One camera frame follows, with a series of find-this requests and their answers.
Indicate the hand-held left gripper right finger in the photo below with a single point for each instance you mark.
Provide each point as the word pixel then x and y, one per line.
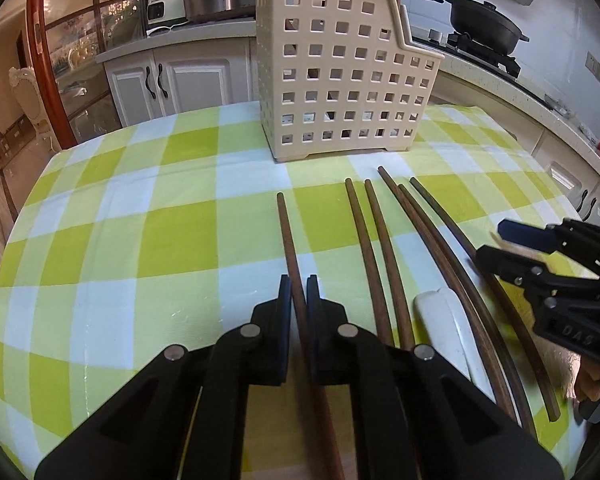
pixel 313 310

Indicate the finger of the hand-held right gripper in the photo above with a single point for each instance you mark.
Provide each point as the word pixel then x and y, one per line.
pixel 525 235
pixel 505 265

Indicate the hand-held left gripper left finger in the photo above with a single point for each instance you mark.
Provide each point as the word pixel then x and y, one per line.
pixel 284 310

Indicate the brown wooden chopstick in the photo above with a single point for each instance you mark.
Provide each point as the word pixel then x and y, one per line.
pixel 362 230
pixel 414 217
pixel 382 232
pixel 430 230
pixel 287 240
pixel 445 215

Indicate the white spoon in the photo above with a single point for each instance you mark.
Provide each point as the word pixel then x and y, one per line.
pixel 440 320

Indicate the cream perforated plastic basket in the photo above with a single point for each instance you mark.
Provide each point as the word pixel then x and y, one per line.
pixel 330 30

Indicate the person's right hand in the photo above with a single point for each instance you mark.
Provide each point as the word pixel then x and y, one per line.
pixel 587 385

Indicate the green checked tablecloth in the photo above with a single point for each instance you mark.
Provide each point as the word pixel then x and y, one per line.
pixel 130 240

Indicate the black gas stove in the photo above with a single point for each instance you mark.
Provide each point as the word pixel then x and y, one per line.
pixel 480 57

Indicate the black pan with lid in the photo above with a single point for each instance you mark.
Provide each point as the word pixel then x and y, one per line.
pixel 485 25

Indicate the white kitchen cabinet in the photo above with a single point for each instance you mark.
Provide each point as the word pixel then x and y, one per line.
pixel 200 80

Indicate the white rice cooker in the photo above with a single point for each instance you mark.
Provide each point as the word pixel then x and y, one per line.
pixel 165 7

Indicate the white ornate chair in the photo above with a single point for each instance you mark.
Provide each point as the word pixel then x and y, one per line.
pixel 25 90

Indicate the wood framed glass door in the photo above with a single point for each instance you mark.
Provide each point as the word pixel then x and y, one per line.
pixel 35 35

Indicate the wall socket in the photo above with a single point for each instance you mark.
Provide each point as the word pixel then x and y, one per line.
pixel 596 67

